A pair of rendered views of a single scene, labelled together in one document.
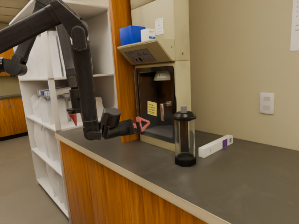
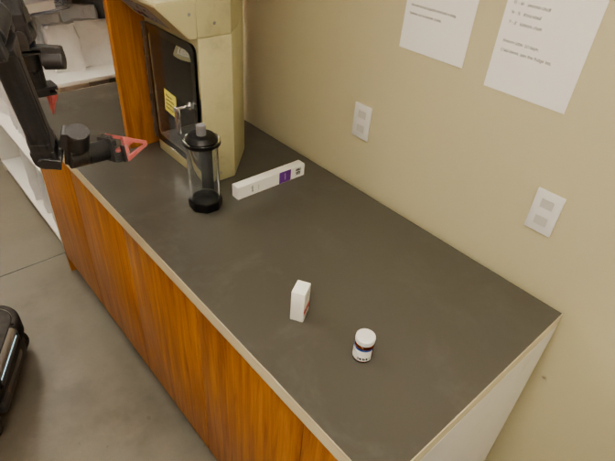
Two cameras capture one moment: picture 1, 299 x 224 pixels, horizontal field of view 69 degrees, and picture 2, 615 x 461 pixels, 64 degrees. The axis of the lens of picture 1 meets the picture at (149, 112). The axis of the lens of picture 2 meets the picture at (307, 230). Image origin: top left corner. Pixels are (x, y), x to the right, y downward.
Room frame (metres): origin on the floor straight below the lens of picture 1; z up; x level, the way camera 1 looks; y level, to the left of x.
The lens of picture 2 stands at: (-0.33, -0.40, 1.82)
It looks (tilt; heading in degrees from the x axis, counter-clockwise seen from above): 37 degrees down; 357
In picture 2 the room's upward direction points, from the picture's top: 5 degrees clockwise
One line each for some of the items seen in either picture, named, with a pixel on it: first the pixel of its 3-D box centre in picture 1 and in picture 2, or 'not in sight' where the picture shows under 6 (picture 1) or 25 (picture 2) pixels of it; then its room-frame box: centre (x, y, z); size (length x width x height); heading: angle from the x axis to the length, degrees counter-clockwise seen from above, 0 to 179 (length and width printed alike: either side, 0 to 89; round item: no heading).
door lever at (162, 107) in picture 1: (164, 111); (182, 118); (1.09, -0.08, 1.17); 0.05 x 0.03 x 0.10; 131
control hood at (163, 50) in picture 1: (144, 53); (148, 8); (1.16, 0.01, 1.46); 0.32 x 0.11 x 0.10; 41
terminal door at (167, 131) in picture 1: (154, 103); (173, 97); (1.19, -0.03, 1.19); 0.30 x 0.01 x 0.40; 41
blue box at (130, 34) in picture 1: (132, 36); not in sight; (1.22, 0.06, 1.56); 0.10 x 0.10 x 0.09; 41
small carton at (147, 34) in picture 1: (148, 36); not in sight; (1.13, -0.02, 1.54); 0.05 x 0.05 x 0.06; 47
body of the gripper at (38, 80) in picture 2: (76, 104); (36, 80); (1.21, 0.40, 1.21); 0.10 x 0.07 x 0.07; 131
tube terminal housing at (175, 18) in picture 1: (169, 77); (207, 48); (1.28, -0.13, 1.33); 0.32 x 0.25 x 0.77; 41
